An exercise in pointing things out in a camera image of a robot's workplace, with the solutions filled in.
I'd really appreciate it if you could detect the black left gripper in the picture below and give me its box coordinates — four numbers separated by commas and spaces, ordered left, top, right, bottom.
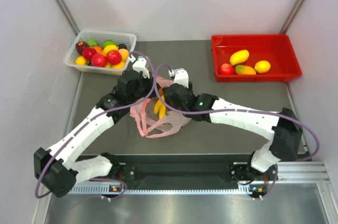
128, 71, 161, 105

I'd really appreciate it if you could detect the yellow banana bunch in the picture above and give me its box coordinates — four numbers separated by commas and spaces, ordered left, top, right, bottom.
154, 88, 167, 119

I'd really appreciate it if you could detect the pink translucent plastic bag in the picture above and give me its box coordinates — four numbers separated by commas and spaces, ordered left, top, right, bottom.
129, 75, 192, 139

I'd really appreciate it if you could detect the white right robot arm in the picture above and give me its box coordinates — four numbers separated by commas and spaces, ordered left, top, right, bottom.
164, 83, 303, 180

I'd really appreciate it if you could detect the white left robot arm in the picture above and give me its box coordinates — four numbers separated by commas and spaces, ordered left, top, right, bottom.
33, 70, 154, 198

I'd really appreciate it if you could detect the yellow fruit front in basket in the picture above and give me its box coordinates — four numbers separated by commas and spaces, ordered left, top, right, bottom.
112, 61, 125, 69

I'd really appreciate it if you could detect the dark fruit back in basket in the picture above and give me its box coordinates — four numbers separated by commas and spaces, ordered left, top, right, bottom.
118, 43, 128, 50

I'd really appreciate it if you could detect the dark red fruit in basket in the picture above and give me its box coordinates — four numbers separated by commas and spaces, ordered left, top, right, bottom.
75, 41, 90, 55

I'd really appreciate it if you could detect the red apple right in basket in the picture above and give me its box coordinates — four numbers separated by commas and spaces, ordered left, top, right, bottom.
106, 50, 122, 65

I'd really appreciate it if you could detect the red apple in basket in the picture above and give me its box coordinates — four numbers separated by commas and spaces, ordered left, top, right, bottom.
106, 50, 122, 65
91, 53, 107, 67
82, 47, 97, 61

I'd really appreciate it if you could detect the orange peach in basket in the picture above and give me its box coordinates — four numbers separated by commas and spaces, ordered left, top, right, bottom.
118, 49, 129, 62

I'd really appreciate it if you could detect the white perforated plastic basket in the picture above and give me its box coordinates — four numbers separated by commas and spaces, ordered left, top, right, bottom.
64, 31, 137, 76

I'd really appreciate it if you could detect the red apple middle in basket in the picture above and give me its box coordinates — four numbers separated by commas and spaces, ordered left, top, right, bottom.
91, 53, 107, 67

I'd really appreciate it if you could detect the yellow banana in basket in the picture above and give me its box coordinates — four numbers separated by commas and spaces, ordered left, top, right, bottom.
101, 45, 118, 57

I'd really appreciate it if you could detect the green apple in basket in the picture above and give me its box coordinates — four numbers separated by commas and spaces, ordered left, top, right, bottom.
102, 40, 116, 49

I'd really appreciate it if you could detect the small orange in basket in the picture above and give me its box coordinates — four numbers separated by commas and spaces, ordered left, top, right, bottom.
93, 46, 102, 53

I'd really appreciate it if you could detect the red apple in tray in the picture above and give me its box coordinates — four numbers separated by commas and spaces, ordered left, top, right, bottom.
218, 63, 234, 75

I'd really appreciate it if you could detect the red apple left in basket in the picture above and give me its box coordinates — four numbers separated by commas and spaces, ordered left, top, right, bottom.
82, 47, 97, 61

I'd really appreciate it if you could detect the yellow lemon in basket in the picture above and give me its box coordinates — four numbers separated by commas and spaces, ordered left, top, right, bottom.
75, 56, 88, 66

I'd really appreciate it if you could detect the green lime in basket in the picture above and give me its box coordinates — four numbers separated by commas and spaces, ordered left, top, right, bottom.
87, 39, 99, 47

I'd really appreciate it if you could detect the orange green mango in tray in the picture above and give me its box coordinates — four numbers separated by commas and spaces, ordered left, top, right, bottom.
235, 64, 256, 75

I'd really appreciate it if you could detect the yellow mango in tray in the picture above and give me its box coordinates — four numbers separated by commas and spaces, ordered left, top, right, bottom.
229, 50, 250, 66

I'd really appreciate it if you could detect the yellow lemon in tray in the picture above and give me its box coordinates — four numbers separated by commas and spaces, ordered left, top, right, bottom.
254, 60, 271, 74

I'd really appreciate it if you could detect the red plastic tray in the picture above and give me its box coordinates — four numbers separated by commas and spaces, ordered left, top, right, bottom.
211, 34, 302, 82

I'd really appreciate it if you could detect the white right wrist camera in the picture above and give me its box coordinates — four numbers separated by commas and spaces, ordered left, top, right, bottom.
168, 68, 189, 88

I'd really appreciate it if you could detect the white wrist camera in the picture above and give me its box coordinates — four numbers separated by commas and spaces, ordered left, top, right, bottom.
168, 68, 189, 88
128, 56, 151, 79

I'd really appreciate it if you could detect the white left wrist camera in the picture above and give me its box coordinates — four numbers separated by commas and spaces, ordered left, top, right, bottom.
128, 56, 151, 79

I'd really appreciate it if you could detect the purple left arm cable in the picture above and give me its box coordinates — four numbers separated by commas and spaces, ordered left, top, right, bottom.
34, 51, 161, 199

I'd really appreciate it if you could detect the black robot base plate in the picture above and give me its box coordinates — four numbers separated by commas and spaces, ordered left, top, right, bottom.
105, 154, 282, 184

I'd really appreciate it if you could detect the grey slotted cable duct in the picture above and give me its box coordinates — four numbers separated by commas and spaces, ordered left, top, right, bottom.
69, 182, 267, 195

